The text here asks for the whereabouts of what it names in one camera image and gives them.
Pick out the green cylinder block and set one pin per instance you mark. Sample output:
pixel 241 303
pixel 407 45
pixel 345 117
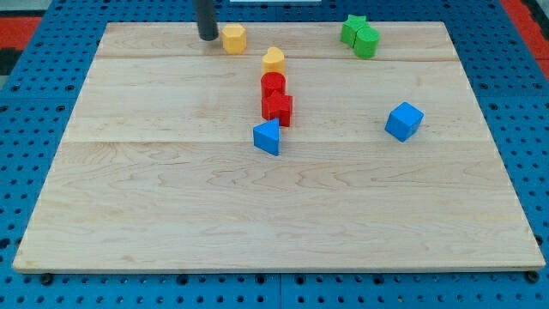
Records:
pixel 366 42

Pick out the blue cube block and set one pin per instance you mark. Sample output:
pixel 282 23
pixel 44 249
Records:
pixel 404 121

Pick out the yellow heart block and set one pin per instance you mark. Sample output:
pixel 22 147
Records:
pixel 273 61

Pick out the light wooden board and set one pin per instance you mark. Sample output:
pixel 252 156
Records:
pixel 157 172

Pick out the blue triangle block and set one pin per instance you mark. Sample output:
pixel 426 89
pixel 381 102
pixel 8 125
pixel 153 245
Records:
pixel 266 136

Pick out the red cylinder block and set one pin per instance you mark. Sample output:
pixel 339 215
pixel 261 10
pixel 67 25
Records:
pixel 273 82

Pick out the green star block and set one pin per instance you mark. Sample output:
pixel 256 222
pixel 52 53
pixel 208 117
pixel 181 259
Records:
pixel 350 28

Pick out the yellow hexagon block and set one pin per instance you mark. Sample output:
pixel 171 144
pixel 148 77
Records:
pixel 234 40

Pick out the red star block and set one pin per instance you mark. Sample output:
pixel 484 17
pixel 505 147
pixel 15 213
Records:
pixel 280 106

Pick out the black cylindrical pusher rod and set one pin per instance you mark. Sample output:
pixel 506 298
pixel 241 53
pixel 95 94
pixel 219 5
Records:
pixel 206 19

